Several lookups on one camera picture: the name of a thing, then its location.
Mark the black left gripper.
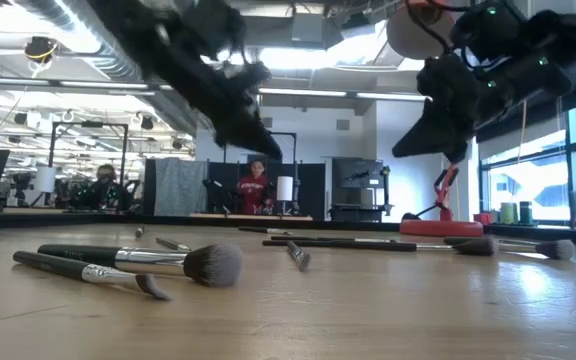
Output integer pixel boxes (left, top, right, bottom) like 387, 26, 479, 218
87, 0, 284, 161

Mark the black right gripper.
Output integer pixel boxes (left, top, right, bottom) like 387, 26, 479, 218
391, 0, 576, 165

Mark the wide black makeup brush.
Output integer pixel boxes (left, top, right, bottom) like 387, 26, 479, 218
286, 240, 313, 274

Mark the large fluffy powder brush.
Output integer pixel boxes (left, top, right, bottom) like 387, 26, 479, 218
36, 242, 245, 288

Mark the angled black makeup brush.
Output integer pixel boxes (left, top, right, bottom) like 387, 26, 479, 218
12, 250, 173, 302

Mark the long black fluffy makeup brush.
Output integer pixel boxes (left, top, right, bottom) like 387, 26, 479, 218
261, 237, 500, 257

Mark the ceiling strip light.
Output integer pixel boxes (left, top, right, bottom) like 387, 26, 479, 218
0, 76, 158, 97
257, 87, 430, 103

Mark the black equipment cart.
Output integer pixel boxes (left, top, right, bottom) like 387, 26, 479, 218
328, 156, 395, 224

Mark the person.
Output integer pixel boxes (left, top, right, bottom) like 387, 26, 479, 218
75, 163, 134, 212
235, 159, 272, 217

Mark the red desk lamp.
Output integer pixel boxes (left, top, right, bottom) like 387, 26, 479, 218
386, 0, 485, 238

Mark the white cylinder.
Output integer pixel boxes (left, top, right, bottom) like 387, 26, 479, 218
34, 165, 58, 195
275, 175, 295, 203

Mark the light green cup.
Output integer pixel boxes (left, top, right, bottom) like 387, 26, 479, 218
498, 201, 520, 226

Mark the large window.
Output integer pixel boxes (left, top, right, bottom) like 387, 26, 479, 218
477, 93, 576, 232

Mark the grey curtain panel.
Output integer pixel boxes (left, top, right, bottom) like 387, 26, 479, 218
153, 157, 210, 218

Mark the black partition panel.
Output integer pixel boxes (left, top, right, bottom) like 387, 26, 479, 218
207, 160, 327, 222

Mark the dark green cup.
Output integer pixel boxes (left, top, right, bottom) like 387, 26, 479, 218
518, 200, 535, 227

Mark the silver ceiling duct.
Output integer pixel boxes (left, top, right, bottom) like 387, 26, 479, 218
15, 0, 200, 137

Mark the black metal frame rig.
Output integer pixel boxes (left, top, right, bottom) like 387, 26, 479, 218
47, 120, 131, 202

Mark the black ceiling camera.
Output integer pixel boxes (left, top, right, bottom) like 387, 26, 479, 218
23, 35, 61, 67

